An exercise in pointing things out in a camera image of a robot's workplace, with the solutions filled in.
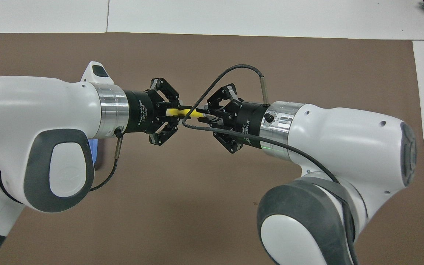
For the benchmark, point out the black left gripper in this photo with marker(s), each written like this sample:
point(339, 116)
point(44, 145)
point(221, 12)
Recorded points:
point(140, 112)

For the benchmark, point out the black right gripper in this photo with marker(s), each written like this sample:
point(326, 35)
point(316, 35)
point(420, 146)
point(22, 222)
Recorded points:
point(248, 123)

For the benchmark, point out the yellow marker pen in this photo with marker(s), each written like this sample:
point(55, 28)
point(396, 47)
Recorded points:
point(175, 111)

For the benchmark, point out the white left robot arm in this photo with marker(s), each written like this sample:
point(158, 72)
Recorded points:
point(31, 110)

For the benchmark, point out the blue plastic tray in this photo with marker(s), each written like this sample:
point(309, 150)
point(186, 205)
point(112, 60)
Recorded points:
point(95, 154)

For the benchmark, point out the brown table mat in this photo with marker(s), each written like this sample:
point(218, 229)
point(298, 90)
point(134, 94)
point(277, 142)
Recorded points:
point(197, 191)

